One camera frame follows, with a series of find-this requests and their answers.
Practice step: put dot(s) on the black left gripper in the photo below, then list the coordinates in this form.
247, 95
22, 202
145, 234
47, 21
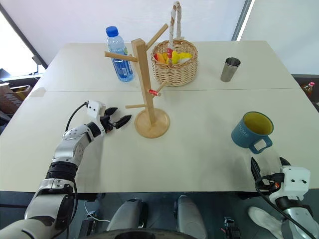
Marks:
107, 123

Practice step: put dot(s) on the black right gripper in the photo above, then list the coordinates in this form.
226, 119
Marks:
270, 182

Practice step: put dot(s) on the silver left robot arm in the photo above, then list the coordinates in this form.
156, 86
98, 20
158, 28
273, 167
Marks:
69, 147

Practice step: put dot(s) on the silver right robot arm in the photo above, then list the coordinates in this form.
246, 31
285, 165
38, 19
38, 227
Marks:
297, 216

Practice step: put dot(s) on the wooden mug tree stand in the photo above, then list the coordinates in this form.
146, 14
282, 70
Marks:
149, 107

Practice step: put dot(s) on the stainless steel cup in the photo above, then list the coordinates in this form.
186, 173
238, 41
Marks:
229, 71

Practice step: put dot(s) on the blue mug yellow inside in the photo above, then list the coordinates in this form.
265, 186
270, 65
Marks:
245, 134

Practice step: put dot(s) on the red tape marker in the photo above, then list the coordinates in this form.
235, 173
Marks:
154, 92

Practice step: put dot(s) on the white shoe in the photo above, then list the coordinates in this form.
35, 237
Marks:
264, 220

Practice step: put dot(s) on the blue-capped water bottle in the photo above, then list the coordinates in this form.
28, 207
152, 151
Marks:
119, 56

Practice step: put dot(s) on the orange toy fruit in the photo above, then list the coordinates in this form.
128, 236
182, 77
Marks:
161, 58

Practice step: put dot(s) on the black floor device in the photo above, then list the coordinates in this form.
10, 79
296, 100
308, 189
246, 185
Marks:
231, 227

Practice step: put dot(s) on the yellow toy fruit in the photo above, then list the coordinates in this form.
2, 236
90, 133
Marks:
177, 56

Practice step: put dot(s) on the red-capped amber bottle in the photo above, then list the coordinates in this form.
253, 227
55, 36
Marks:
309, 89

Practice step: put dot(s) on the grey rounded robot leg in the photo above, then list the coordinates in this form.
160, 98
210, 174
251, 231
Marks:
127, 215
190, 216

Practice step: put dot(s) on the brown cardboard box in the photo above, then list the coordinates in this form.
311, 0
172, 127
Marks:
13, 95

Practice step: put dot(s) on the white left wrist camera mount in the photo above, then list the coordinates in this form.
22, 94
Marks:
94, 108

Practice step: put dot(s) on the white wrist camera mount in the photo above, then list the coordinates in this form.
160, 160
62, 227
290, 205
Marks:
295, 179
94, 108

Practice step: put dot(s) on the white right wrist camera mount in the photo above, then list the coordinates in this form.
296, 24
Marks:
295, 179

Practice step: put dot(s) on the grey window frame post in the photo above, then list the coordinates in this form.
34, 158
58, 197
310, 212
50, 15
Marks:
241, 21

